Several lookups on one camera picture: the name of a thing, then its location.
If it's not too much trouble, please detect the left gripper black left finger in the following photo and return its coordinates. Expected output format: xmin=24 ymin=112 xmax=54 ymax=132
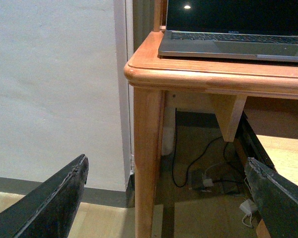
xmin=0 ymin=154 xmax=89 ymax=238

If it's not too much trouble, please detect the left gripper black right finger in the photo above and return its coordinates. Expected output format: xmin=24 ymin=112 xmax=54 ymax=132
xmin=244 ymin=158 xmax=298 ymax=238

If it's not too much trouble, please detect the wooden keyboard tray drawer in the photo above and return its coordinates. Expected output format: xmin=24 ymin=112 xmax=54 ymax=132
xmin=233 ymin=111 xmax=298 ymax=238

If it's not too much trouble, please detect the white power adapter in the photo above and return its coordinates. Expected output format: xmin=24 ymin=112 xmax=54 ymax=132
xmin=239 ymin=199 xmax=258 ymax=229

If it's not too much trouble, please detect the grey power strip on floor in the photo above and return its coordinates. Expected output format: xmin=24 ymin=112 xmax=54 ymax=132
xmin=188 ymin=170 xmax=241 ymax=195

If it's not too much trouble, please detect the white charger plug on floor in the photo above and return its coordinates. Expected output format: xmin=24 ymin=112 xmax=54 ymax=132
xmin=203 ymin=174 xmax=214 ymax=187

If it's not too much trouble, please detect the wooden desk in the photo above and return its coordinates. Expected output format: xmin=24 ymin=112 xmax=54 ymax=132
xmin=124 ymin=0 xmax=298 ymax=238

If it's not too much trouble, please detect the grey laptop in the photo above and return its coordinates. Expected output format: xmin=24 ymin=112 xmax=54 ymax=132
xmin=158 ymin=0 xmax=298 ymax=62

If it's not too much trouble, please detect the black drawer slide rail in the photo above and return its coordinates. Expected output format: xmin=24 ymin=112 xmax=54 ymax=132
xmin=235 ymin=112 xmax=276 ymax=171

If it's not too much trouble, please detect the black cable on floor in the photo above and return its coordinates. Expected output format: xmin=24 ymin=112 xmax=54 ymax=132
xmin=171 ymin=135 xmax=246 ymax=188

